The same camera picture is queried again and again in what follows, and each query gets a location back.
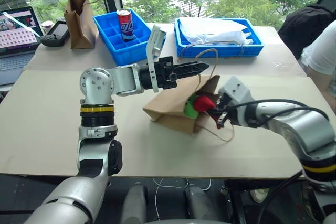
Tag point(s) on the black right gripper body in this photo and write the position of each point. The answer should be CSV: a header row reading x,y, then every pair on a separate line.
x,y
223,110

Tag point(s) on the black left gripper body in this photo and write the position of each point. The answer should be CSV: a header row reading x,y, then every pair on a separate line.
x,y
165,73

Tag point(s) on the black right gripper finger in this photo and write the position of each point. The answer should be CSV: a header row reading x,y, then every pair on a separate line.
x,y
214,112

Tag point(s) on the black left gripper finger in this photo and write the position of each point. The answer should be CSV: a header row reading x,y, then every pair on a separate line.
x,y
193,65
187,75

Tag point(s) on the red plush toy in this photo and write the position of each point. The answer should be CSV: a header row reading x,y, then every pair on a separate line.
x,y
203,103

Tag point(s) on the brown paper bag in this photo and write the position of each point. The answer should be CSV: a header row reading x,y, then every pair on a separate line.
x,y
168,111
80,24

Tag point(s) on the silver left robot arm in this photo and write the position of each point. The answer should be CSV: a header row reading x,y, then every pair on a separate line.
x,y
95,80

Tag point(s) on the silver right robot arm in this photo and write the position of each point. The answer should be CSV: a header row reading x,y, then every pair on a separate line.
x,y
296,127

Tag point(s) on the green plush toy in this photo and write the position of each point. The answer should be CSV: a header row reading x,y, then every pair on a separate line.
x,y
191,110

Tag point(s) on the white plastic bag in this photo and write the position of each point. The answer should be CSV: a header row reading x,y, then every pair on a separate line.
x,y
212,31

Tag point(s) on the brown paper bag standing upright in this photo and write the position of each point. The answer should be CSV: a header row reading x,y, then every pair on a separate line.
x,y
80,24

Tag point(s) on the blue shallow plastic crate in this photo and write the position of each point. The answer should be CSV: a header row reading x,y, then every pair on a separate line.
x,y
218,49

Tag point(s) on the blue divided plastic bin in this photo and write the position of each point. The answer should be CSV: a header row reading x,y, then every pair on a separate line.
x,y
115,48

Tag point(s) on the red soda can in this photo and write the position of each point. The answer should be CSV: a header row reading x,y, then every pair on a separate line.
x,y
126,26

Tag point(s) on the grey rounded robot leg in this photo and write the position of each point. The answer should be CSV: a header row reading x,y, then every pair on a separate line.
x,y
134,203
200,203

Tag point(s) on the black backpack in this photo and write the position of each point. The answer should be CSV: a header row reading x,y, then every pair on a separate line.
x,y
302,30

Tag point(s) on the person in white shirt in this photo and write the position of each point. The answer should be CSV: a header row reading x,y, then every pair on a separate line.
x,y
320,53

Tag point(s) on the black handheld game console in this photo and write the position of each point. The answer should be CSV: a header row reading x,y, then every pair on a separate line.
x,y
56,33

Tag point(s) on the white cup with purple lid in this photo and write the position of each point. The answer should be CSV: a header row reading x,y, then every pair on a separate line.
x,y
47,26

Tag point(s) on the open laptop computer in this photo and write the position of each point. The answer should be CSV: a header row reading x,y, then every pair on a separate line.
x,y
15,37

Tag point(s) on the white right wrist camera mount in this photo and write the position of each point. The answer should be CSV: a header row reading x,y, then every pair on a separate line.
x,y
236,90

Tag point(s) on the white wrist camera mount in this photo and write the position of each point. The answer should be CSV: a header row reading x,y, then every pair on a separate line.
x,y
236,90
155,42

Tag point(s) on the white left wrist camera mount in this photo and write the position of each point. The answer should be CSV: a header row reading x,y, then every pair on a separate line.
x,y
155,42

